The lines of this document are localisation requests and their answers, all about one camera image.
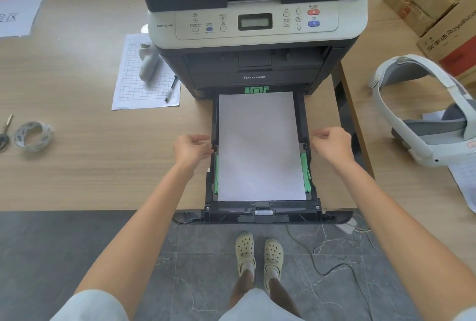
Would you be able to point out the person's left hand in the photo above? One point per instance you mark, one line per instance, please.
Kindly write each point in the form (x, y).
(187, 151)

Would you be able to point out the person's right hand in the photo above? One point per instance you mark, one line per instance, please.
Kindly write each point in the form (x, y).
(334, 146)

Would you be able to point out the black printer tray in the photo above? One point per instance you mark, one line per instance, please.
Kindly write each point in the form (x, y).
(223, 207)

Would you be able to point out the white paper stack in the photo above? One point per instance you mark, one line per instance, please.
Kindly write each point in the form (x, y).
(260, 146)

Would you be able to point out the person's right forearm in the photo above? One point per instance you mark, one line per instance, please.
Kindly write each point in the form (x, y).
(401, 227)

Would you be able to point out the person's left forearm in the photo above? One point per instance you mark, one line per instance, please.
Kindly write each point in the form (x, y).
(141, 227)

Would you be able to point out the person's cream left clog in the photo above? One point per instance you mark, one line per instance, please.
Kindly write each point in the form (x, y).
(244, 250)

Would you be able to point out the person's cream clog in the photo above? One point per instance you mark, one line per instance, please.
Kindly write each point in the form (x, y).
(273, 257)
(244, 250)

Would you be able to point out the person's cream right clog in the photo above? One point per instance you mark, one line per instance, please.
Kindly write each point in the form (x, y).
(273, 257)

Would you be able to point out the person's left leg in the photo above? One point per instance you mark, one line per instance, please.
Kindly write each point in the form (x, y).
(241, 287)

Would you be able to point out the person's leg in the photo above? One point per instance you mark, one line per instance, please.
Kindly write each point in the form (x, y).
(282, 294)
(241, 287)

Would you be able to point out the person's right leg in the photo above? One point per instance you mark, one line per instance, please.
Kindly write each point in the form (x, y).
(282, 294)

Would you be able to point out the black silver pen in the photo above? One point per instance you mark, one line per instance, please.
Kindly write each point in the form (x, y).
(170, 90)

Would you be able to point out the small white power strip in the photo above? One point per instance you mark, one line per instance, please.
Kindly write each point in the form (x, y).
(349, 226)

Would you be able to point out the printed grid form sheet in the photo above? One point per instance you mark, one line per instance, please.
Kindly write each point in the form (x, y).
(130, 86)

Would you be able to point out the round white black disc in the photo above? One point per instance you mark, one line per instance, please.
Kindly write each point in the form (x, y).
(144, 29)

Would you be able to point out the printed white sheet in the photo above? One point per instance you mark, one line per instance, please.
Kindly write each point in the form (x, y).
(465, 183)

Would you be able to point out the clear printed tape roll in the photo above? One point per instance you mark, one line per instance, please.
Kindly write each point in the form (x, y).
(37, 147)

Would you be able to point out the small plain cardboard box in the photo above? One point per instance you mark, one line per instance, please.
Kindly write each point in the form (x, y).
(405, 8)

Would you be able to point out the red printed cardboard box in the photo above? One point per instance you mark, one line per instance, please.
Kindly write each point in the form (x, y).
(457, 38)

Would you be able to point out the white paper desk sign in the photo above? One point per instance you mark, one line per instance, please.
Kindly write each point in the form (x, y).
(22, 8)

